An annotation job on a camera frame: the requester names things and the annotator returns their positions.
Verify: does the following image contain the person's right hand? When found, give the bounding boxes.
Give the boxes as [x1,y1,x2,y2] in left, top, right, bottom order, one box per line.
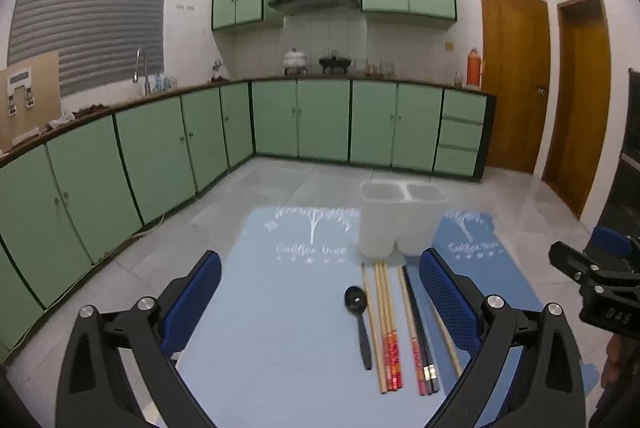
[601,339,622,390]

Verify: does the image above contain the white lidded pot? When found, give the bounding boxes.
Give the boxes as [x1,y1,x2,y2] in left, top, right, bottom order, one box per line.
[283,48,308,75]

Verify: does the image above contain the wooden door with handle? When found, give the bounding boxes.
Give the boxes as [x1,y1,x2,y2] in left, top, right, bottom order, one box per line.
[479,0,551,174]

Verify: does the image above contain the black pot on stand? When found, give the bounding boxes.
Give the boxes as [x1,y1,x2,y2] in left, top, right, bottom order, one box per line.
[319,51,351,74]

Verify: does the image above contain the orange thermos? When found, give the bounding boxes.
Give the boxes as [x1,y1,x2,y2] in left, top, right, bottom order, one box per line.
[466,47,482,88]

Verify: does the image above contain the bottles by sink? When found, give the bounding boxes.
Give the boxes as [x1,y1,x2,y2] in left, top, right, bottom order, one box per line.
[150,72,178,94]

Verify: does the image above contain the white device with clips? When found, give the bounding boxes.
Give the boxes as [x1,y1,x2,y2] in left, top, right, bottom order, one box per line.
[5,67,35,116]

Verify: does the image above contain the rags on counter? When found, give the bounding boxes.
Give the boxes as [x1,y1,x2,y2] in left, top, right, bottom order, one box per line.
[47,103,108,129]

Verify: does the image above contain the floor cable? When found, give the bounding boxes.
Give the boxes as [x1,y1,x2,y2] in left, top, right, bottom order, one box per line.
[132,213,166,239]

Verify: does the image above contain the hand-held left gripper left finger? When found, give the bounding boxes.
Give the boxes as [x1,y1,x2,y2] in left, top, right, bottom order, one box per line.
[56,249,223,428]

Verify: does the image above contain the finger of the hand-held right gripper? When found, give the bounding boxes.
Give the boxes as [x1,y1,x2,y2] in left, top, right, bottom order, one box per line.
[591,225,640,259]
[548,241,606,284]

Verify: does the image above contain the grey window blind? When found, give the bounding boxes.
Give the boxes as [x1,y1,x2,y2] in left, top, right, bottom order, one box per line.
[7,0,172,98]

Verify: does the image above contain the range hood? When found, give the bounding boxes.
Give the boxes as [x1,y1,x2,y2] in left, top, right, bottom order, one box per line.
[267,0,362,15]

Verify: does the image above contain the cardboard sheet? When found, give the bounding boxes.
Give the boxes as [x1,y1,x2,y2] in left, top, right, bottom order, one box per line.
[0,51,63,151]

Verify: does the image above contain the plain wooden chopstick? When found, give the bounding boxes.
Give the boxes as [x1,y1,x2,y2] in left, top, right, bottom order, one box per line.
[361,263,387,394]
[431,305,463,379]

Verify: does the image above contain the black plastic spoon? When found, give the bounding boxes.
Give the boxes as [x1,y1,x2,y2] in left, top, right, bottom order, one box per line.
[344,285,373,370]

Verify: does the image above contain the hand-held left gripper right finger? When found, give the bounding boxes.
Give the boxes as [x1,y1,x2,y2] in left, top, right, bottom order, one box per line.
[418,247,586,428]

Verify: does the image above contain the white translucent utensil holder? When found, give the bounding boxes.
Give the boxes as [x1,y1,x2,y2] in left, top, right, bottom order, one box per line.
[357,181,449,257]

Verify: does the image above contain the chrome faucet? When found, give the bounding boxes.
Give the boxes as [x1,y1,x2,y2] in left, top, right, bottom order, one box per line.
[132,48,151,96]

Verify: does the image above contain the green base cabinets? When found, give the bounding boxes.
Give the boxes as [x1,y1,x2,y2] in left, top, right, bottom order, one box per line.
[0,78,496,351]

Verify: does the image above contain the light blue printed placemat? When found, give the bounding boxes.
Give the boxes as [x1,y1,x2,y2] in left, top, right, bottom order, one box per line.
[175,207,481,428]

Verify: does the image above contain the row of glass cups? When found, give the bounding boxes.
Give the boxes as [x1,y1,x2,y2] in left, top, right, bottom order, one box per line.
[354,58,396,76]

